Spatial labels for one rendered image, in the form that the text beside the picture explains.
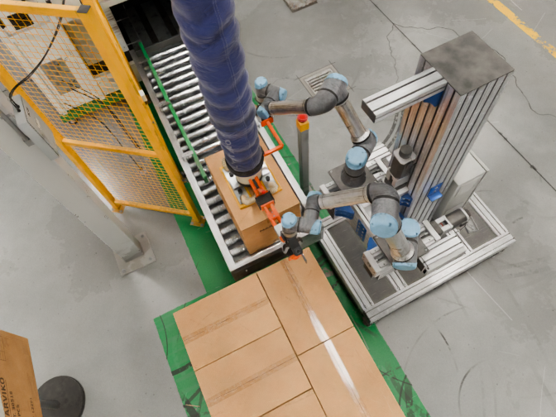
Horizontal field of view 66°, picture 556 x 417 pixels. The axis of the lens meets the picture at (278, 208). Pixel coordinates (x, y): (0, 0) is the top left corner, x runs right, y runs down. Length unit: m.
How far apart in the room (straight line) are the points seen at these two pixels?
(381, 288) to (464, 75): 1.84
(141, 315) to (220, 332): 0.95
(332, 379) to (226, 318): 0.75
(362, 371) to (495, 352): 1.16
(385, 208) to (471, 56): 0.67
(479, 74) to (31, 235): 3.67
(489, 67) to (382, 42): 3.14
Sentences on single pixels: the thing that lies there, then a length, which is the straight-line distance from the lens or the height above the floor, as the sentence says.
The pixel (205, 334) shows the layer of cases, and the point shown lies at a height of 0.54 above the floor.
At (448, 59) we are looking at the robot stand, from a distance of 1.88.
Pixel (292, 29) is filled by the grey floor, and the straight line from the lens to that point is 5.08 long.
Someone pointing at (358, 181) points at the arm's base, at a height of 1.09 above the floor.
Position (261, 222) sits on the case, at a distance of 2.61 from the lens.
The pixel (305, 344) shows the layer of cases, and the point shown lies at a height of 0.54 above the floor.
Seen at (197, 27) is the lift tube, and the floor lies 2.21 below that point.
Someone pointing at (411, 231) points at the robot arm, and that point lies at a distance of 2.26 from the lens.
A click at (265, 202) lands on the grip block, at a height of 1.10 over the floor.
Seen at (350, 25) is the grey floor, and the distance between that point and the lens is 5.12.
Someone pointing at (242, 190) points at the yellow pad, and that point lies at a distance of 2.69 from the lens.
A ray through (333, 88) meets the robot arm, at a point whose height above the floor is 1.62.
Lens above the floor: 3.28
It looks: 63 degrees down
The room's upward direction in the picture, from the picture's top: 9 degrees counter-clockwise
